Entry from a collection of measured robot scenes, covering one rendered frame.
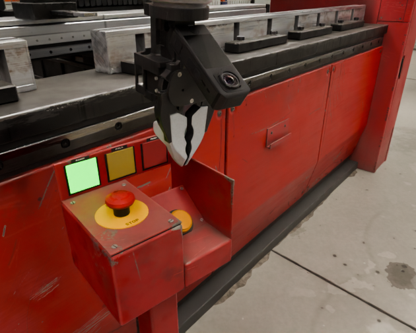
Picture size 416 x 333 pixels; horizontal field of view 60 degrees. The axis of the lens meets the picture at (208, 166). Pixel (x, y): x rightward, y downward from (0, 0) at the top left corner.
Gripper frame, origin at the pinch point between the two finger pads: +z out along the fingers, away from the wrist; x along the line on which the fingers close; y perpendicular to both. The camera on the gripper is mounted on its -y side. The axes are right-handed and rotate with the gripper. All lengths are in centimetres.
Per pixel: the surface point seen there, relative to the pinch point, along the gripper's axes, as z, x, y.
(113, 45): -6.1, -11.6, 43.1
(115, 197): 3.0, 10.5, 1.3
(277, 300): 85, -56, 14
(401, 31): 4, -183, 51
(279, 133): 30, -72, 37
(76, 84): -0.3, -0.2, 38.4
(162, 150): 3.6, -2.6, 9.8
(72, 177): 3.3, 12.9, 9.8
